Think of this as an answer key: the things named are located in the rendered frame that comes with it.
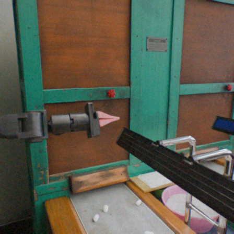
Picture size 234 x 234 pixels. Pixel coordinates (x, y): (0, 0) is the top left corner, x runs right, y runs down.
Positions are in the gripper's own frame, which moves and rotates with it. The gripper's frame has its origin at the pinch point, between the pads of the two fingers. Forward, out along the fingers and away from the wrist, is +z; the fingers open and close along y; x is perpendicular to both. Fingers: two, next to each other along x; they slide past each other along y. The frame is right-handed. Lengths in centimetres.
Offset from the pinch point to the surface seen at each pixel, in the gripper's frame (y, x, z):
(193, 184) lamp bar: 19.8, 16.8, 12.5
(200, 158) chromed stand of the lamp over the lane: 14.0, 14.3, 17.8
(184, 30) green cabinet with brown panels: -49, -29, 55
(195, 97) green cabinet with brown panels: -14, -43, 66
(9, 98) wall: -33, -113, -44
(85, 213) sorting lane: 36, -35, -7
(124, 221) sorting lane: 40.0, -25.1, 7.1
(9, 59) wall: -61, -104, -41
